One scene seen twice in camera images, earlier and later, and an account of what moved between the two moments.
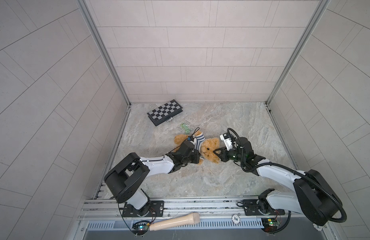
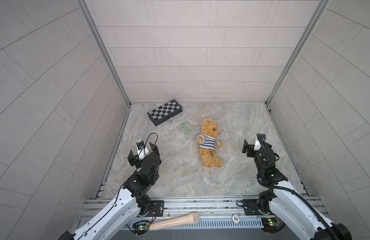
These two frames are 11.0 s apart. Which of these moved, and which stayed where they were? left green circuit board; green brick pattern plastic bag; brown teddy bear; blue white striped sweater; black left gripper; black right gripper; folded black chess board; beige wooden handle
Moved: blue white striped sweater; black right gripper; black left gripper; brown teddy bear
Stayed: green brick pattern plastic bag; left green circuit board; beige wooden handle; folded black chess board
